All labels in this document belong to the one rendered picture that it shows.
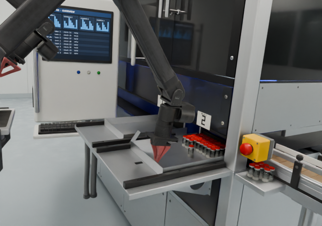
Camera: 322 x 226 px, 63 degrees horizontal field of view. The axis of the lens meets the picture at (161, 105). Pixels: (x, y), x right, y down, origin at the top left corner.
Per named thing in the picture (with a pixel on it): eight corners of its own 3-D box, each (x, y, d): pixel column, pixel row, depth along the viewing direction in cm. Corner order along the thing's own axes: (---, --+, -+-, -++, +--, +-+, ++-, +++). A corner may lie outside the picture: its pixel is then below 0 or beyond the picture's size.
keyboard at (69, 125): (109, 123, 166) (109, 119, 165) (114, 130, 153) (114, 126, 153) (38, 126, 150) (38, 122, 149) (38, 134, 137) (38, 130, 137)
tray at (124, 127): (160, 119, 154) (161, 114, 154) (186, 134, 133) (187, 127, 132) (104, 124, 137) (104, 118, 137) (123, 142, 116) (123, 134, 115)
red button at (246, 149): (245, 151, 90) (247, 140, 89) (254, 156, 87) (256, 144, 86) (237, 152, 88) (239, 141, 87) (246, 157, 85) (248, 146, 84)
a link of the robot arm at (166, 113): (157, 100, 90) (166, 104, 85) (174, 102, 93) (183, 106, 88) (153, 119, 91) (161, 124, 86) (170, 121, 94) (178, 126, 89)
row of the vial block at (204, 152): (189, 143, 119) (189, 134, 118) (215, 160, 104) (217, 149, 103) (185, 144, 118) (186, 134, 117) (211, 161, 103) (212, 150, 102)
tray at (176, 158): (196, 139, 126) (197, 132, 125) (236, 162, 104) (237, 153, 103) (130, 149, 109) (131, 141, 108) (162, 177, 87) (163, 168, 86)
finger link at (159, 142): (166, 166, 90) (172, 140, 89) (148, 166, 87) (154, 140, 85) (156, 158, 96) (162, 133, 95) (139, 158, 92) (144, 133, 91)
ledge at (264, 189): (260, 171, 102) (261, 166, 101) (291, 187, 91) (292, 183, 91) (234, 178, 95) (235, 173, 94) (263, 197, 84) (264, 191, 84)
